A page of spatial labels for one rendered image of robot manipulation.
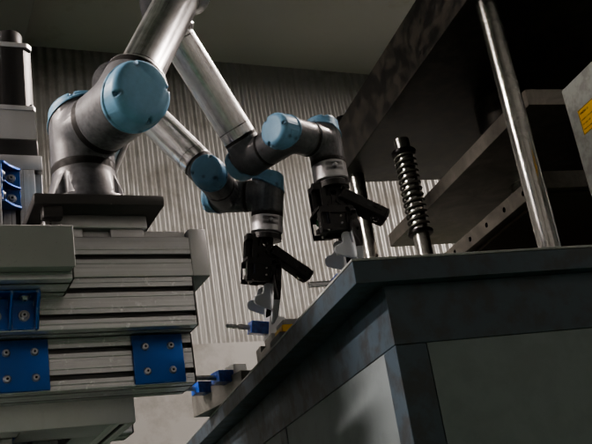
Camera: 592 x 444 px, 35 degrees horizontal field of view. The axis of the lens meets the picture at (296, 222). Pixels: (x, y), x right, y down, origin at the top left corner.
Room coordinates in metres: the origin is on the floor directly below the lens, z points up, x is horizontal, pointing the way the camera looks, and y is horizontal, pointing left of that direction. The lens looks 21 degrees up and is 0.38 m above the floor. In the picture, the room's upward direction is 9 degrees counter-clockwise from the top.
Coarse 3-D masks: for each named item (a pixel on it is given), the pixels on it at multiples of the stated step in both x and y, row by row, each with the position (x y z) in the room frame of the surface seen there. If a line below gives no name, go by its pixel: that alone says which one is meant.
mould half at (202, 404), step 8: (232, 376) 2.22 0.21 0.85; (240, 376) 2.18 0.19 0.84; (232, 384) 2.22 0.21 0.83; (216, 392) 2.29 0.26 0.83; (224, 392) 2.25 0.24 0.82; (192, 400) 2.39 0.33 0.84; (200, 400) 2.36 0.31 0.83; (208, 400) 2.32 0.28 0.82; (216, 400) 2.29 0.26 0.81; (224, 400) 2.26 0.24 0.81; (200, 408) 2.36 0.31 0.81; (208, 408) 2.33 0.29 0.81; (216, 408) 2.31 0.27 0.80; (200, 416) 2.39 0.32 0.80; (208, 416) 2.41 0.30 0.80
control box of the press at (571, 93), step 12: (588, 72) 2.13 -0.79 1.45; (576, 84) 2.18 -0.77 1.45; (588, 84) 2.14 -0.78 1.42; (564, 96) 2.24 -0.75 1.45; (576, 96) 2.20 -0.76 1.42; (588, 96) 2.15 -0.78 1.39; (576, 108) 2.21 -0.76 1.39; (588, 108) 2.16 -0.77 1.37; (576, 120) 2.22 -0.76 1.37; (588, 120) 2.18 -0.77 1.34; (576, 132) 2.24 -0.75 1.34; (588, 132) 2.19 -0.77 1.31; (588, 144) 2.20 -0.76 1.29; (588, 156) 2.22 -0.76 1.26; (588, 168) 2.23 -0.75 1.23; (588, 180) 2.24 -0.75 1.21
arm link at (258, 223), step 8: (256, 216) 2.04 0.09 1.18; (264, 216) 2.04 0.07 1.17; (272, 216) 2.04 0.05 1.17; (280, 216) 2.05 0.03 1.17; (256, 224) 2.04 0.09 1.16; (264, 224) 2.04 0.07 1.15; (272, 224) 2.04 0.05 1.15; (280, 224) 2.06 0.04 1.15; (256, 232) 2.05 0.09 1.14; (280, 232) 2.06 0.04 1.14
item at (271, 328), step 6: (270, 318) 2.07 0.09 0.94; (282, 318) 2.08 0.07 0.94; (228, 324) 2.06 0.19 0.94; (234, 324) 2.07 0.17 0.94; (240, 324) 2.07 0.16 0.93; (246, 324) 2.08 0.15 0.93; (252, 324) 2.06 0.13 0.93; (258, 324) 2.07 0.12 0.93; (264, 324) 2.07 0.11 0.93; (270, 324) 2.07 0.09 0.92; (276, 324) 2.08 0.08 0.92; (252, 330) 2.07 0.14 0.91; (258, 330) 2.07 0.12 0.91; (264, 330) 2.07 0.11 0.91; (270, 330) 2.08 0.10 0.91; (276, 330) 2.08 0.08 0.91; (264, 336) 2.11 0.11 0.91
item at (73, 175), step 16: (64, 160) 1.51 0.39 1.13; (80, 160) 1.51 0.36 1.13; (96, 160) 1.52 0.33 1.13; (64, 176) 1.51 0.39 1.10; (80, 176) 1.50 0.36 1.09; (96, 176) 1.51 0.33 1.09; (112, 176) 1.55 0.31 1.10; (48, 192) 1.53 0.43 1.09; (64, 192) 1.51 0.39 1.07; (80, 192) 1.49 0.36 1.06; (96, 192) 1.50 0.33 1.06; (112, 192) 1.52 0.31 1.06
